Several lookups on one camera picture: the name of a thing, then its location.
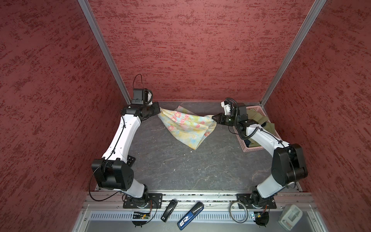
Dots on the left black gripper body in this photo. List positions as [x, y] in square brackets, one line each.
[152, 109]

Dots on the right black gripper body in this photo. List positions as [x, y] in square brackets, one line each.
[229, 120]

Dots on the floral pastel skirt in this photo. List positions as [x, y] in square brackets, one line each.
[187, 127]

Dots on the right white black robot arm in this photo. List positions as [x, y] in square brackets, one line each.
[288, 162]

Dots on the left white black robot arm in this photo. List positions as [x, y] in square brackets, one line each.
[113, 171]

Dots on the olive green skirt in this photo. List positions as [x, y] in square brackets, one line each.
[263, 122]

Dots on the pink plastic basket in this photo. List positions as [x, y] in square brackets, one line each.
[242, 142]

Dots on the black calculator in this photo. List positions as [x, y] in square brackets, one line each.
[130, 160]

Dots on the blue black stapler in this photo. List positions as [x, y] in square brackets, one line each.
[190, 215]

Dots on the left circuit board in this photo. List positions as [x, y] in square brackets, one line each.
[141, 215]

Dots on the circuit board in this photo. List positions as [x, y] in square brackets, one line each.
[262, 219]
[141, 215]

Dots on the right circuit board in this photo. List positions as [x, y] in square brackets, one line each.
[262, 219]

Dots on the grey plastic holder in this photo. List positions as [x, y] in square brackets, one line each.
[290, 217]

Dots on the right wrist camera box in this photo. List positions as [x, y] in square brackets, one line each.
[227, 106]

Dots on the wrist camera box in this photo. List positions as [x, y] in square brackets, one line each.
[142, 97]
[227, 106]

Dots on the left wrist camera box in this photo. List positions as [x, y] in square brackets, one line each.
[142, 97]

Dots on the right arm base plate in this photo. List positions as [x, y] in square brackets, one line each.
[245, 198]

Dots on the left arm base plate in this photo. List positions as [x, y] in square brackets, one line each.
[155, 199]

